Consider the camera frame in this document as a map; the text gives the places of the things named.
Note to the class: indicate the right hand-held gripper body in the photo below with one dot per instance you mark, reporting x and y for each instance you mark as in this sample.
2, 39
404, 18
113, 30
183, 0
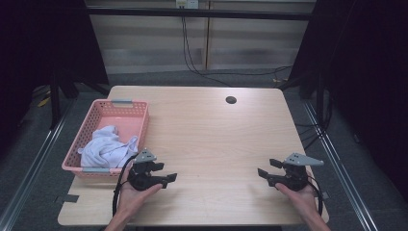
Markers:
293, 178

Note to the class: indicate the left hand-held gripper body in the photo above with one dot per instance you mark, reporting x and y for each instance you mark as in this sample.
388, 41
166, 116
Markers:
141, 179

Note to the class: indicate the white patterned shirt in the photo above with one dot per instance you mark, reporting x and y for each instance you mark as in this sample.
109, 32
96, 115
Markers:
104, 149

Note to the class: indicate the pink plastic basket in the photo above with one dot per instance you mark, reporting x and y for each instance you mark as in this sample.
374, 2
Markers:
109, 112

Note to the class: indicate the person's left hand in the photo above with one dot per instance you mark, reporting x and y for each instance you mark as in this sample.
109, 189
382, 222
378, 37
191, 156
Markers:
133, 199

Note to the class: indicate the person's right hand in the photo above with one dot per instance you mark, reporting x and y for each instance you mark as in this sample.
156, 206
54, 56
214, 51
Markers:
300, 199

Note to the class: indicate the black tape piece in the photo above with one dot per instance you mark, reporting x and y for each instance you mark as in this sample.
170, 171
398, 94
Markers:
69, 198

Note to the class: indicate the black metal stand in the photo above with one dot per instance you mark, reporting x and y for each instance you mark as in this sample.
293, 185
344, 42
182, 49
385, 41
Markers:
55, 102

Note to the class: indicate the dark curtain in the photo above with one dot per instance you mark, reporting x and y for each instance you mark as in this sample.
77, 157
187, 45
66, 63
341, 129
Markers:
369, 80
38, 48

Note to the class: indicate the yellow object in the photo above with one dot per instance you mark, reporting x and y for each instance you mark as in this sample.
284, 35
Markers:
44, 102

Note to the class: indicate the black horizontal bar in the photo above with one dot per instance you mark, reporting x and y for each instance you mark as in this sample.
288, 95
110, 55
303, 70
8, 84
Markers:
198, 13

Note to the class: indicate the metal floor rail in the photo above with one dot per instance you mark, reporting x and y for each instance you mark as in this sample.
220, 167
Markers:
35, 160
340, 173

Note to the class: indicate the white wall socket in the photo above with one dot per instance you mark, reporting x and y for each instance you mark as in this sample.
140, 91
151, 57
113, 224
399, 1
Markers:
187, 3

